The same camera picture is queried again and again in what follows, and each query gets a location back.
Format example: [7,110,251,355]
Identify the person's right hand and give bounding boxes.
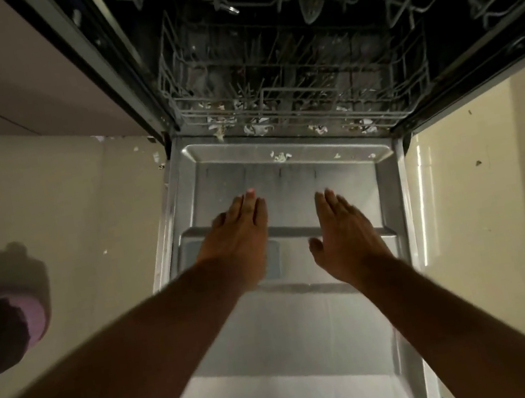
[300,180,400,294]

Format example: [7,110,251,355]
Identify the dishwasher body with black frame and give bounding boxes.
[5,0,525,198]

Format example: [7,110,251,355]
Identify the steel dishwasher door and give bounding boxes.
[104,100,448,398]

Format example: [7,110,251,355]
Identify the person's right forearm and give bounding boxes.
[348,233,525,398]

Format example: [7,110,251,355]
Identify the grey wire lower dishwasher rack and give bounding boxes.
[145,0,442,170]

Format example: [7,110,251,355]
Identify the beige cabinet panel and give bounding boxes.
[0,0,148,160]

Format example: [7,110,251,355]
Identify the person's left hand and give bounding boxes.
[185,186,282,301]

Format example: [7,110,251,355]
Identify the scattered white scraps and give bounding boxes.
[198,72,386,186]

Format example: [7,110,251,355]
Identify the person's left forearm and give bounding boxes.
[0,251,272,398]

